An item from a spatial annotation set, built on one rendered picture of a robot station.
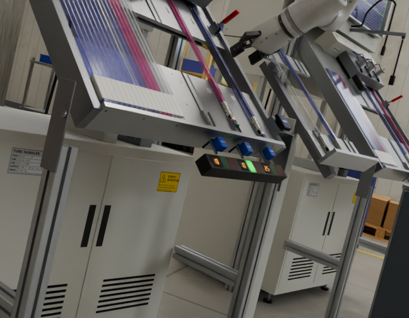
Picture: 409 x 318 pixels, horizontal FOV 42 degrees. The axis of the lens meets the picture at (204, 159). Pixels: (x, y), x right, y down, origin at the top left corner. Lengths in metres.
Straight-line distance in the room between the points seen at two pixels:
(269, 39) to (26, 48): 10.49
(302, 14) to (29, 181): 0.80
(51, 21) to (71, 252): 0.63
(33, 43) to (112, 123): 10.69
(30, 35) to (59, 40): 10.68
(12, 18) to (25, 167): 6.14
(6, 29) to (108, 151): 5.95
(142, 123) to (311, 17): 0.56
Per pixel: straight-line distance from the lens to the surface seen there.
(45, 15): 1.19
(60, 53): 1.12
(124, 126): 1.09
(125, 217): 1.58
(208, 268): 1.71
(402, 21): 9.42
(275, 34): 1.47
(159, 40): 10.28
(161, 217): 1.69
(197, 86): 1.39
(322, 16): 1.45
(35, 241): 1.05
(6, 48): 7.40
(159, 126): 1.14
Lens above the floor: 0.75
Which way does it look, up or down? 4 degrees down
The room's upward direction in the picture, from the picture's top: 14 degrees clockwise
